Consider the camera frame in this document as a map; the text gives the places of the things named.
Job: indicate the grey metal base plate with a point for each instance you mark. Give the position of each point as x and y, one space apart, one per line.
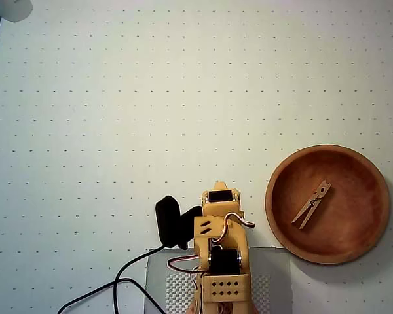
275 288

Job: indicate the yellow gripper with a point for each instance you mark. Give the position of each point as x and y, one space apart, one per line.
220 197

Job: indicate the brown wooden bowl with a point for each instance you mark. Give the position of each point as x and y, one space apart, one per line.
353 229

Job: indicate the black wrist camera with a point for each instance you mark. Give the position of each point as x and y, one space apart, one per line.
170 222

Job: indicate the yellow slotted camera mount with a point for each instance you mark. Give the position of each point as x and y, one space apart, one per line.
209 226

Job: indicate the white textured mat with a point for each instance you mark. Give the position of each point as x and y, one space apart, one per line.
178 291

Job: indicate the white dotted paper sheet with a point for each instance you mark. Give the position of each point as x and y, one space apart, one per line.
85 98

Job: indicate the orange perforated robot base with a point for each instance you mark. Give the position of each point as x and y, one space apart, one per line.
249 307

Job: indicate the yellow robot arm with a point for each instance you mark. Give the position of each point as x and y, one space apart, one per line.
237 238

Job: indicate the wooden clothespin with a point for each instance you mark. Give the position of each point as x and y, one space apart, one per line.
314 202

